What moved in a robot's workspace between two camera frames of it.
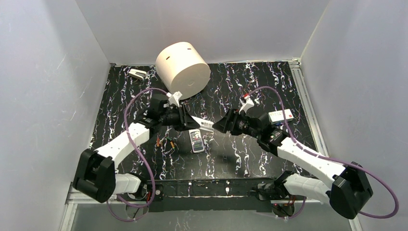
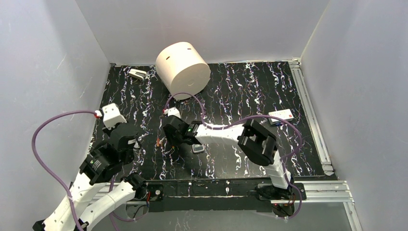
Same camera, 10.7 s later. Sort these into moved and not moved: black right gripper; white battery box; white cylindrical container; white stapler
Moved: black right gripper
Not moved: white battery box; white cylindrical container; white stapler
